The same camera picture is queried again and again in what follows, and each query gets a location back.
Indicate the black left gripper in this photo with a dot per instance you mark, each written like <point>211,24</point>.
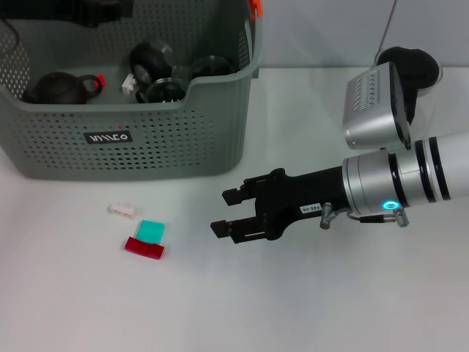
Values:
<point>47,9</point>

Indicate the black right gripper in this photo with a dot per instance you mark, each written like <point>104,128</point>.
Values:
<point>308,194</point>

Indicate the glass teacup with black base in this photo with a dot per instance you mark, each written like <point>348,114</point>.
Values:
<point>212,67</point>
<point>148,60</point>
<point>163,91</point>

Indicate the small red brick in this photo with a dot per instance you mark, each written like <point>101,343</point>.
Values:
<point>101,80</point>

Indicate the white building brick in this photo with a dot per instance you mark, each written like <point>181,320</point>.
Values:
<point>122,210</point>
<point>128,83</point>

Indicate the teal building brick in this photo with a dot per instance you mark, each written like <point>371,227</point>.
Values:
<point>151,231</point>

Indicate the dark red brick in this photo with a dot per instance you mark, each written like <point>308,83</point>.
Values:
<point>143,249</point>

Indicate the grey-green perforated storage bin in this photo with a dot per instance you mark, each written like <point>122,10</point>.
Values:
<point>146,146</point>

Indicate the dark clay teapot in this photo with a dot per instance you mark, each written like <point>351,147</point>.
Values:
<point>58,89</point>

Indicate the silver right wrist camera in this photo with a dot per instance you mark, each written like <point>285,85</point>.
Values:
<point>370,117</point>

